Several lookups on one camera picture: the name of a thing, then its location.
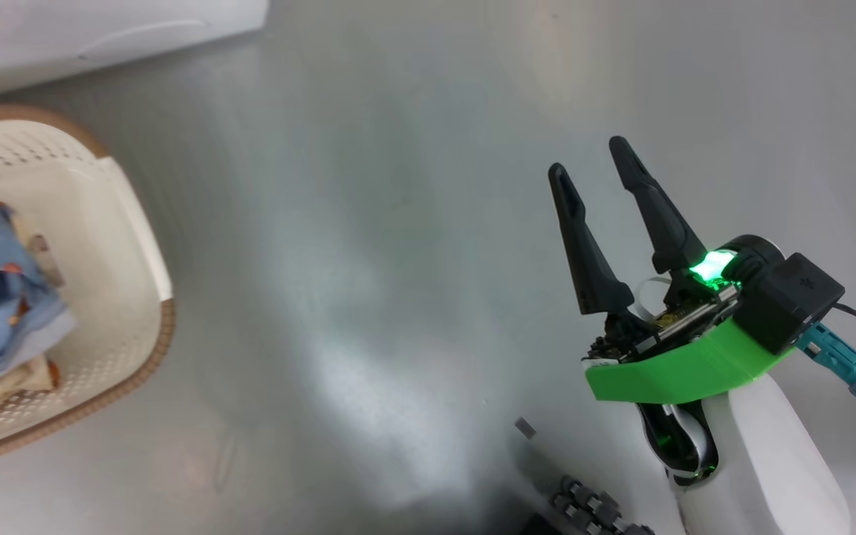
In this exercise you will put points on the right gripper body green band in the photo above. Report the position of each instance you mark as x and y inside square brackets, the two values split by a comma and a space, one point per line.
[666, 375]

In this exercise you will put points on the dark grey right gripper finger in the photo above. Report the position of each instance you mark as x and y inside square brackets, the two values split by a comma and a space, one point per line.
[662, 223]
[591, 267]

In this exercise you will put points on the white front-load washing machine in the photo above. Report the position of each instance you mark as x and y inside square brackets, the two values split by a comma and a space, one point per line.
[64, 37]

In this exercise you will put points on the small grey floor scrap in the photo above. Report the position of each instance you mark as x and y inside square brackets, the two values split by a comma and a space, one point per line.
[526, 428]

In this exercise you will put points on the white laundry basket brown rim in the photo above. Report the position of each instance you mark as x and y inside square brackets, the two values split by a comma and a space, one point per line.
[101, 297]

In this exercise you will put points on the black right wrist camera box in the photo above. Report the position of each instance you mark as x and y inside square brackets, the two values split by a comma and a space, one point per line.
[788, 305]

